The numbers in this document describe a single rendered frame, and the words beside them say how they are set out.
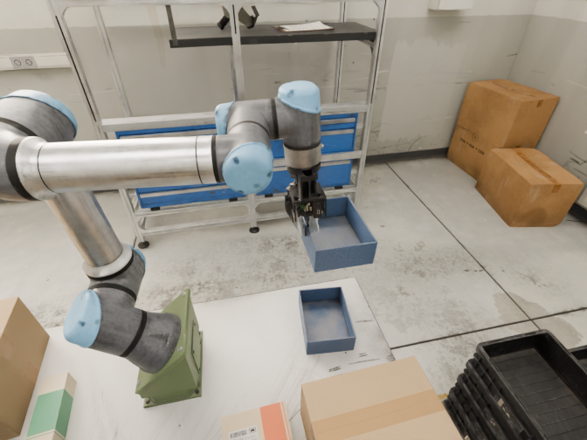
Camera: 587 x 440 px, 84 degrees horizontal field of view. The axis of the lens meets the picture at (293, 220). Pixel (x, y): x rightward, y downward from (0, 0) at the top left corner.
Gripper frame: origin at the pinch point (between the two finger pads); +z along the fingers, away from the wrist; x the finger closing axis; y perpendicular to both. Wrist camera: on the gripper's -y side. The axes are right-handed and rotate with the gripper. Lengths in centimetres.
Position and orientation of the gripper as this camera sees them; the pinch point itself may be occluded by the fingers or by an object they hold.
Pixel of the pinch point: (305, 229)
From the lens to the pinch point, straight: 81.9
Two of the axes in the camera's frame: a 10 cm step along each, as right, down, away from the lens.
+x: 9.8, -1.7, 1.1
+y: 1.9, 6.0, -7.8
